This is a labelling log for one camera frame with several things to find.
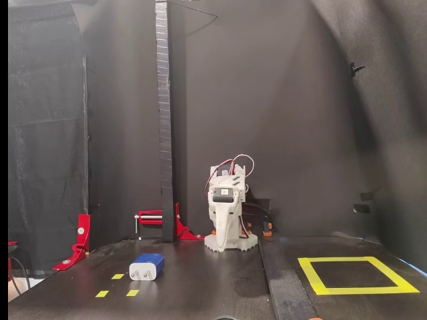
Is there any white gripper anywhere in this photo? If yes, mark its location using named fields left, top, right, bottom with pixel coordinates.
left=207, top=185, right=242, bottom=253

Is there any blue white charger plug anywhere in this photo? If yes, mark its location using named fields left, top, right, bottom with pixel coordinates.
left=129, top=253, right=165, bottom=282

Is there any red bar clamp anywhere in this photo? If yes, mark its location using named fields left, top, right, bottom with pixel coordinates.
left=134, top=209, right=163, bottom=241

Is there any yellow tape square outline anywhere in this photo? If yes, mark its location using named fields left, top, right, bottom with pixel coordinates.
left=297, top=256, right=420, bottom=297

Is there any black mesh fabric curtain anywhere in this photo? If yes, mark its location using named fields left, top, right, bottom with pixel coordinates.
left=8, top=0, right=89, bottom=277

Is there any red clamp piece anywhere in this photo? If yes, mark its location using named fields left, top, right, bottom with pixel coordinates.
left=8, top=241, right=18, bottom=283

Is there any red white base servo cable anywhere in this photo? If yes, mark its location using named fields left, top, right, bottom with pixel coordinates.
left=240, top=215, right=252, bottom=239

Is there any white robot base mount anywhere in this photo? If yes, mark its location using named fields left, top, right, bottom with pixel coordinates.
left=203, top=229, right=258, bottom=253

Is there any red corner bracket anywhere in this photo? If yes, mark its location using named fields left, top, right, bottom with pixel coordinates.
left=52, top=213, right=91, bottom=271
left=175, top=202, right=206, bottom=241

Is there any black power cable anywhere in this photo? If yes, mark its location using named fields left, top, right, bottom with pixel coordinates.
left=245, top=201, right=285, bottom=238

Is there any red white arm servo cable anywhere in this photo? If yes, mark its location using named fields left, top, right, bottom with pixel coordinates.
left=204, top=153, right=256, bottom=201

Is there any black flat rail strip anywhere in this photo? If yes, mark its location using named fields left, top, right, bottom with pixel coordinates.
left=258, top=238, right=320, bottom=320

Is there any black vertical post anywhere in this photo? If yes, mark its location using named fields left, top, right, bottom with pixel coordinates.
left=155, top=0, right=176, bottom=243

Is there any grey vertical frame pole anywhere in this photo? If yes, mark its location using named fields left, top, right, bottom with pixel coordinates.
left=81, top=55, right=90, bottom=214

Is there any black loose cable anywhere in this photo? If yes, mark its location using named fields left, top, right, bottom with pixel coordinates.
left=9, top=255, right=31, bottom=293

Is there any thin black wire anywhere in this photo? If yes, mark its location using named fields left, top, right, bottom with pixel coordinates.
left=168, top=1, right=218, bottom=36

